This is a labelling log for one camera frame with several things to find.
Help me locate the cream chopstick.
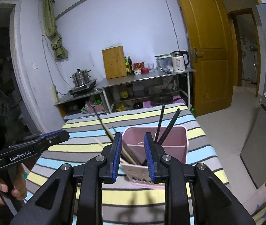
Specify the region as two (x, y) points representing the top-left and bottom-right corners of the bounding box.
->
(122, 145), (141, 165)
(94, 138), (128, 164)

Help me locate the black chopstick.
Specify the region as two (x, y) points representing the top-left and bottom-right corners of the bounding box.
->
(156, 108), (181, 145)
(91, 107), (114, 142)
(154, 104), (166, 144)
(157, 112), (182, 146)

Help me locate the steel kitchen shelf table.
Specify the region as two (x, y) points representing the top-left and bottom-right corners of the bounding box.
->
(95, 67), (196, 113)

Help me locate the person's left hand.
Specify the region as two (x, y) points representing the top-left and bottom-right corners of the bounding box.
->
(0, 165), (27, 205)

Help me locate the pink plastic utensil holder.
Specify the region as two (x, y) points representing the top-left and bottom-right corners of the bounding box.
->
(120, 125), (190, 189)

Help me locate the striped tablecloth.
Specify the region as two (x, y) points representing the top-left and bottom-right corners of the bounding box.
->
(26, 103), (229, 224)

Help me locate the black induction cooker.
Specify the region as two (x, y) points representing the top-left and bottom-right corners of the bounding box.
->
(68, 79), (96, 95)

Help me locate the low wooden side cabinet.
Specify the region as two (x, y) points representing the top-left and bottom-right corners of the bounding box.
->
(55, 90), (106, 122)

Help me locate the black frying pan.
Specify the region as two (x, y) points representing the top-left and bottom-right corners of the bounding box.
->
(150, 94), (174, 107)

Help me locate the stainless steel steamer pot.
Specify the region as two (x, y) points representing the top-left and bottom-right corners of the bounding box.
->
(71, 69), (91, 87)

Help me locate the green hanging cloth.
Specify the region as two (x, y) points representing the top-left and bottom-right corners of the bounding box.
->
(43, 0), (68, 60)

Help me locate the red lidded sauce jar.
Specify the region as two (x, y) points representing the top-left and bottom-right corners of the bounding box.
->
(133, 62), (142, 75)

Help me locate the dark oil bottle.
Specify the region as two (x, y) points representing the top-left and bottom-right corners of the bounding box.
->
(128, 55), (133, 75)

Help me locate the bamboo cutting board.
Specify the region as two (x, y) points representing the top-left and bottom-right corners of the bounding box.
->
(102, 46), (127, 79)

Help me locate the white electric kettle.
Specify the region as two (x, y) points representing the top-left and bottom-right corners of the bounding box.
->
(171, 51), (190, 72)

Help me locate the clear plastic storage box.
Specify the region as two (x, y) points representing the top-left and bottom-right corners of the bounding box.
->
(155, 54), (173, 71)

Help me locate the yellow wooden door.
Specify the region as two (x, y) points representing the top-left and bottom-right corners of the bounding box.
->
(179, 0), (234, 116)

